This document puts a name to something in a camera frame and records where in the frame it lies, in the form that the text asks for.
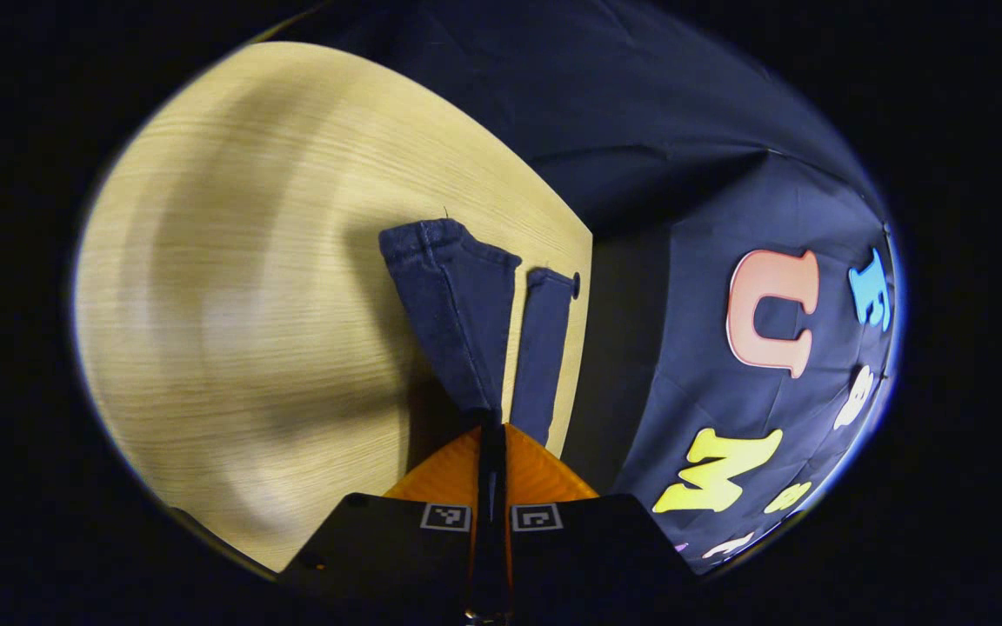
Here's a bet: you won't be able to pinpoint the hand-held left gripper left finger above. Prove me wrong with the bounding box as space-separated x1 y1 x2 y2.
279 423 494 623

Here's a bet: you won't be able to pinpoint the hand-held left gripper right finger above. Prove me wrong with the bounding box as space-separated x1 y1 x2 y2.
493 423 698 620

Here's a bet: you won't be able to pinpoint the dark denim jeans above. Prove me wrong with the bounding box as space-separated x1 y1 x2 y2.
379 219 579 523

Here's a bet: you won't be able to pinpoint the black backdrop cloth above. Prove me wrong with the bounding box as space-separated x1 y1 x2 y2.
275 0 904 576

